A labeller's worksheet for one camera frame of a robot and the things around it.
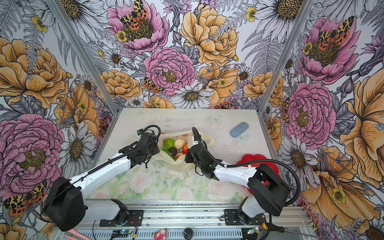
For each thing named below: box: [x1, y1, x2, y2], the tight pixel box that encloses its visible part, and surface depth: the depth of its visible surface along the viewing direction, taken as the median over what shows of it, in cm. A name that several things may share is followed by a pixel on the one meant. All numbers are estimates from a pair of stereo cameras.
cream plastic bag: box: [152, 130, 215, 172], surface depth 87 cm
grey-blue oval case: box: [230, 122, 249, 138], surface depth 110 cm
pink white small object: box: [153, 228, 167, 240], surface depth 69 cm
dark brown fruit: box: [168, 147, 178, 157], surface depth 96 cm
